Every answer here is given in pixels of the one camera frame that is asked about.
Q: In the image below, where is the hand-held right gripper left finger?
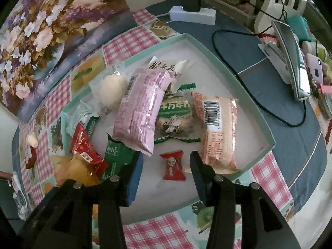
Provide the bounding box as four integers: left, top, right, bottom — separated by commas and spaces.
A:
16, 153, 145, 249

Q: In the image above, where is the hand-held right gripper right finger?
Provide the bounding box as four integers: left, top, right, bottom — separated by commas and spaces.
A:
189, 151, 303, 249

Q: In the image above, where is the small red candy packet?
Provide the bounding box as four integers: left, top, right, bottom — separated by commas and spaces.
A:
159, 150, 187, 181

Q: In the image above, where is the dark green snack packet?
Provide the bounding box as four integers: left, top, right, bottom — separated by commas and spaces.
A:
100, 133, 141, 182

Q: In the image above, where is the orange snack packet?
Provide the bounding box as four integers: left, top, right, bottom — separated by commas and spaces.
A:
191, 91, 241, 174

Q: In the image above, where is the yellow snack packet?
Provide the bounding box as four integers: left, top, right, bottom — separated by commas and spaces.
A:
53, 153, 102, 188

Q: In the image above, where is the round cake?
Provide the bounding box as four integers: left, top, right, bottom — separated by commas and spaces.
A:
154, 82, 205, 145

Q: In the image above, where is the pink snack packet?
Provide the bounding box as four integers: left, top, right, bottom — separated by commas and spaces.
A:
113, 68, 175, 157

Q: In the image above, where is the silver green snack packet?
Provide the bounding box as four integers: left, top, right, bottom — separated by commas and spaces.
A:
66, 100, 101, 138

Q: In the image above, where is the white packet with black lettering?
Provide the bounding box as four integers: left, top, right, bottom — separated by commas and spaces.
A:
149, 56, 195, 92

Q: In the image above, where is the teal-edged white box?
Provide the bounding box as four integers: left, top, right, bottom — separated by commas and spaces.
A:
61, 33, 276, 225

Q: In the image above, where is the dark red snack packet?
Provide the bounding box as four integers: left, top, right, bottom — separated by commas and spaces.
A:
25, 146, 38, 170

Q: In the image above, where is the small white round snack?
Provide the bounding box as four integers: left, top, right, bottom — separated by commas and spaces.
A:
27, 133, 39, 149

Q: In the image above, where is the pink checkered tablecloth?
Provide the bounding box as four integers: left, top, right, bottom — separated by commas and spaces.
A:
12, 8, 296, 249

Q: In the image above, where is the phone on white stand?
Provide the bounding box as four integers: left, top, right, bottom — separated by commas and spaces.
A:
258, 20, 311, 101

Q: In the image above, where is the pink phone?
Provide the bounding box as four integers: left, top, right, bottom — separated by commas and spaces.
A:
306, 53, 325, 85

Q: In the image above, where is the white power strip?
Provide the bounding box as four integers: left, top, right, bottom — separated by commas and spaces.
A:
168, 5, 217, 26

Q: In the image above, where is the floral painting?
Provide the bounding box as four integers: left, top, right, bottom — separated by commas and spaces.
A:
0, 0, 138, 123

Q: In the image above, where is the teal pouch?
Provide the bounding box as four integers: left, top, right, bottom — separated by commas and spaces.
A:
286, 14, 311, 42

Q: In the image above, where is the black cable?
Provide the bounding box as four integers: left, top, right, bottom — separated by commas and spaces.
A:
211, 29, 308, 128

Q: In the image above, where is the white corded object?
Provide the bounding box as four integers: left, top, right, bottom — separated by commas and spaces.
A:
10, 172, 27, 219

